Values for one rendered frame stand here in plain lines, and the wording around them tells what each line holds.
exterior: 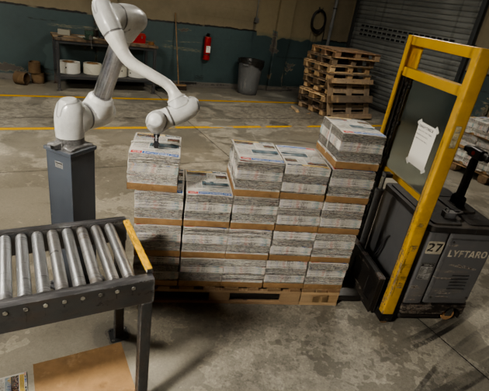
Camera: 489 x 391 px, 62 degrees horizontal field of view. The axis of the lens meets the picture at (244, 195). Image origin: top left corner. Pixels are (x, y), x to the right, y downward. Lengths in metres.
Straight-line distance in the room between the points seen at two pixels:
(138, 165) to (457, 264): 2.19
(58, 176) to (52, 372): 1.07
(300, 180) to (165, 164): 0.81
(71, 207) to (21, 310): 1.01
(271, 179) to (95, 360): 1.42
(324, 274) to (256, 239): 0.59
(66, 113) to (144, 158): 0.48
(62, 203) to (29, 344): 0.81
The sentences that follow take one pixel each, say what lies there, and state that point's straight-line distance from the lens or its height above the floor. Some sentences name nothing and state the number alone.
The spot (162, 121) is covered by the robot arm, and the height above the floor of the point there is 1.31.
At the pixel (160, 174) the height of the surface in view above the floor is 0.94.
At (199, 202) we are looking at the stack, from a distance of 2.45.
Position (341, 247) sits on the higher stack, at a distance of 2.82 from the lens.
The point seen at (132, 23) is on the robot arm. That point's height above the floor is 1.71.
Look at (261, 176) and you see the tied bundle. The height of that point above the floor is 0.97.
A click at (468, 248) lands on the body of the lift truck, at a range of 3.09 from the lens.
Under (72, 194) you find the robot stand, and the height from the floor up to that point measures 0.75.
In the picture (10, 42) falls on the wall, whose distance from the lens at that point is 8.75.
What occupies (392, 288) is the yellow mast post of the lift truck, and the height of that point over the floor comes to 0.32.
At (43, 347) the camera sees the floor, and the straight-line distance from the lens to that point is 2.67.
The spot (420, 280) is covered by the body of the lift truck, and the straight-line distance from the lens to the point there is 3.06.
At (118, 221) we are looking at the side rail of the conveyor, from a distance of 2.16.
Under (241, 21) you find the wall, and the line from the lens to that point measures 9.78.
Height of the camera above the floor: 1.89
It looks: 25 degrees down
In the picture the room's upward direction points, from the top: 9 degrees clockwise
